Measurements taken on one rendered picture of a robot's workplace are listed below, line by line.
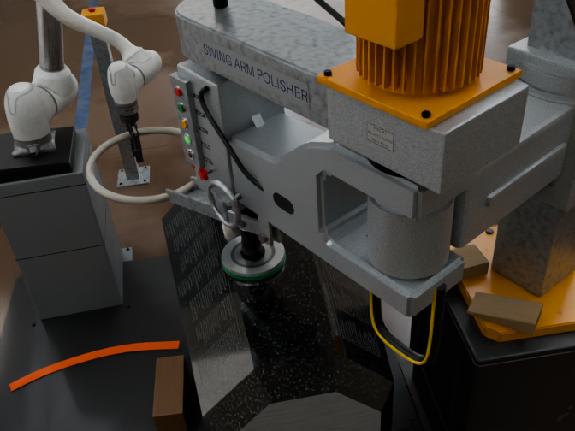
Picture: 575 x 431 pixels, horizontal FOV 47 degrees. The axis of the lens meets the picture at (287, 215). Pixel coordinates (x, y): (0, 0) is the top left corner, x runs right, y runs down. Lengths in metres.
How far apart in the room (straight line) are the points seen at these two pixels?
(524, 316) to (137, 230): 2.40
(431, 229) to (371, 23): 0.50
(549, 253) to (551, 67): 0.59
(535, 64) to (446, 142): 0.69
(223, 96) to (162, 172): 2.59
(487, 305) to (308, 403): 0.63
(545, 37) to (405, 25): 0.77
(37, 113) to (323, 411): 1.74
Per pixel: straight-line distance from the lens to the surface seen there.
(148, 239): 3.77
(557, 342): 2.16
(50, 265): 3.24
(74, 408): 3.04
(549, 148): 1.76
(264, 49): 1.52
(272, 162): 1.68
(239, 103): 1.79
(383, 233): 1.46
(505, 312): 2.11
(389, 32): 1.11
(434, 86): 1.22
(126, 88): 2.68
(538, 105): 1.77
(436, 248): 1.49
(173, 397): 2.79
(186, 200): 2.34
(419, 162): 1.23
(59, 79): 3.07
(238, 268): 2.18
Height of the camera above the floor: 2.29
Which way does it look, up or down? 37 degrees down
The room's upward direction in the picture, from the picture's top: 5 degrees counter-clockwise
